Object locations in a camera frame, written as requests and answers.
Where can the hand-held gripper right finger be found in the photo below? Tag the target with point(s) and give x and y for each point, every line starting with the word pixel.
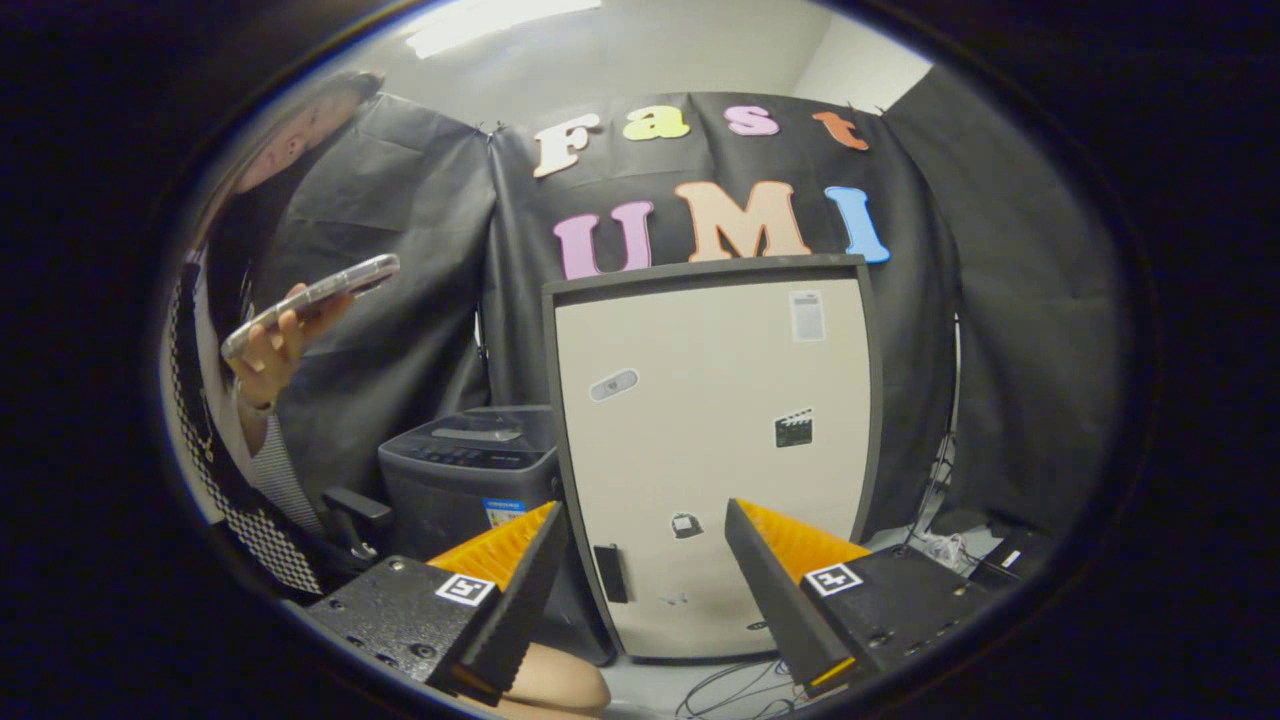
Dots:
pixel 770 590

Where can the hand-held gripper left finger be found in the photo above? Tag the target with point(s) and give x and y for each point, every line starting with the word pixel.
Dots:
pixel 520 600

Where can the grey washing machine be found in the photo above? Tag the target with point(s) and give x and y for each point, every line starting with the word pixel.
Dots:
pixel 450 500

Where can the grey washing machine lid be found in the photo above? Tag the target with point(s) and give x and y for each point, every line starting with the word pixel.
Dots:
pixel 500 418

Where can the person's bare knee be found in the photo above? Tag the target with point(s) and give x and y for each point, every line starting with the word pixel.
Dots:
pixel 560 685

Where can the black chair armrest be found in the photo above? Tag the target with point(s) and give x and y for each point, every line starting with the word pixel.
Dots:
pixel 355 505

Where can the black backdrop cloth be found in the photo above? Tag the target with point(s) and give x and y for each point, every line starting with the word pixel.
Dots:
pixel 400 280

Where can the light-coloured smartphone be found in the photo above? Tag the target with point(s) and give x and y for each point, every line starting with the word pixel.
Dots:
pixel 320 295

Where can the beige cabinet with dark frame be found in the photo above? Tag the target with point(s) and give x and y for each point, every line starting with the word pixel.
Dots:
pixel 700 400

